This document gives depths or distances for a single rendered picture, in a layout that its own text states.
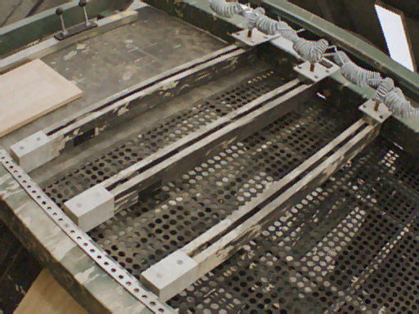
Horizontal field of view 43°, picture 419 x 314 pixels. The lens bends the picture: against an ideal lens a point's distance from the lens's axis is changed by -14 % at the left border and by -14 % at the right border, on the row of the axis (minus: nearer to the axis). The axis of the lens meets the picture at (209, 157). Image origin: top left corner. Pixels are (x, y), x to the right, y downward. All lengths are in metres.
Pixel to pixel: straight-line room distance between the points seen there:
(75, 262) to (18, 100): 0.76
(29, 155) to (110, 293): 0.52
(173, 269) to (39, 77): 0.99
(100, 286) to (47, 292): 0.39
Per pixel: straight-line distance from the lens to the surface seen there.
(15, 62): 2.14
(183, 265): 1.35
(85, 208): 1.45
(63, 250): 1.38
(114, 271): 1.34
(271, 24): 2.13
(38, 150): 1.64
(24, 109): 1.89
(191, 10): 2.47
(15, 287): 1.78
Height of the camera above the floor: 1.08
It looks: 6 degrees up
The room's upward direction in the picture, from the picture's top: 38 degrees clockwise
